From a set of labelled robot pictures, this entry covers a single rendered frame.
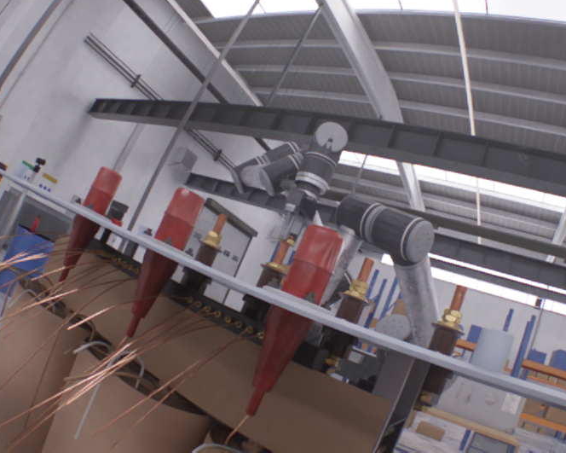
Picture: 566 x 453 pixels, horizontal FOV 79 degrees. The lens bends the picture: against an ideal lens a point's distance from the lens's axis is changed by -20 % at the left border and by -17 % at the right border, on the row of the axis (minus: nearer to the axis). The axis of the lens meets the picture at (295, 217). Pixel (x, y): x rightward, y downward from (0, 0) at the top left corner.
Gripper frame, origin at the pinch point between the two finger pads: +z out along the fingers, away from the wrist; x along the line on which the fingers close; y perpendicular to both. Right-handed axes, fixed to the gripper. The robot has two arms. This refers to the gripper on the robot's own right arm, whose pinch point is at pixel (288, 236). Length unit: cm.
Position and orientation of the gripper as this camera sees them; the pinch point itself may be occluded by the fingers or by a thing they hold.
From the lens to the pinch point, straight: 126.7
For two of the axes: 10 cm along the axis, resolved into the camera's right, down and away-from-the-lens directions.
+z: -3.8, 9.0, -2.2
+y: 8.6, 2.6, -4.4
